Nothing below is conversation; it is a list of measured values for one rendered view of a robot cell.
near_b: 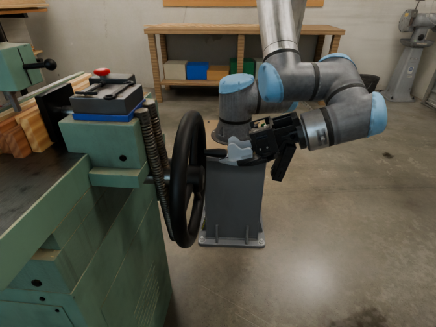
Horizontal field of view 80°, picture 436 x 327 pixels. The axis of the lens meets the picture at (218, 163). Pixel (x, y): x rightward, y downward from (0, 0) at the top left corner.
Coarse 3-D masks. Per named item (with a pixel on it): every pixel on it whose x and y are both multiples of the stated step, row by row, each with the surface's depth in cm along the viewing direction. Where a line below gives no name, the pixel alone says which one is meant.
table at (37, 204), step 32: (0, 160) 45; (32, 160) 45; (64, 160) 45; (0, 192) 38; (32, 192) 38; (64, 192) 41; (0, 224) 32; (32, 224) 35; (0, 256) 30; (0, 288) 31
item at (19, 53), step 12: (0, 48) 42; (12, 48) 44; (24, 48) 46; (0, 60) 42; (12, 60) 44; (24, 60) 46; (0, 72) 43; (12, 72) 44; (24, 72) 46; (36, 72) 49; (0, 84) 45; (12, 84) 44; (24, 84) 46
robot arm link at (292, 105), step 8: (296, 0) 86; (304, 0) 88; (296, 8) 88; (304, 8) 90; (296, 16) 90; (296, 24) 92; (296, 32) 94; (264, 104) 109; (272, 104) 110; (280, 104) 110; (288, 104) 110; (296, 104) 111; (264, 112) 114; (272, 112) 114; (280, 112) 115
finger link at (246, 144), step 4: (232, 136) 64; (228, 140) 65; (232, 140) 65; (236, 140) 65; (248, 140) 65; (228, 144) 65; (236, 144) 65; (240, 144) 65; (244, 144) 65; (248, 144) 65; (244, 148) 66
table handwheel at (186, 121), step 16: (192, 112) 50; (192, 128) 46; (176, 144) 43; (192, 144) 55; (176, 160) 42; (192, 160) 55; (176, 176) 42; (192, 176) 53; (176, 192) 42; (176, 208) 42; (192, 208) 65; (176, 224) 43; (192, 224) 60; (176, 240) 46; (192, 240) 52
